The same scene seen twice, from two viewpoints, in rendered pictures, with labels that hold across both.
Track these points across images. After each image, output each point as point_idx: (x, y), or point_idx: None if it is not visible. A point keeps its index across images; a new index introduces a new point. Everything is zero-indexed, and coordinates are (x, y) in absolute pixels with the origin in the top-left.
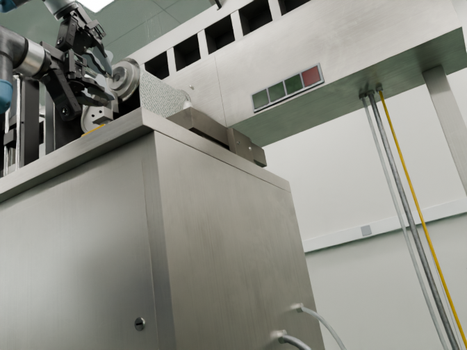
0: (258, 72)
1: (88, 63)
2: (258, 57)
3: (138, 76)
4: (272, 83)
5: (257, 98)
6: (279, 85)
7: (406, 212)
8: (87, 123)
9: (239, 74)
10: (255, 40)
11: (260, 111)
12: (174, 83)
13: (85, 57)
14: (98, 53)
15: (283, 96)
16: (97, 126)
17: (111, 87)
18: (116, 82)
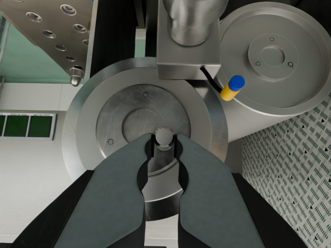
0: (31, 168)
1: (223, 188)
2: (22, 191)
3: (70, 108)
4: (19, 141)
5: (43, 129)
6: (9, 133)
7: (2, 16)
8: (308, 49)
9: (58, 179)
10: (16, 222)
11: (47, 111)
12: (171, 223)
13: (231, 226)
14: (103, 201)
15: (10, 115)
16: (260, 25)
17: (171, 100)
18: (150, 114)
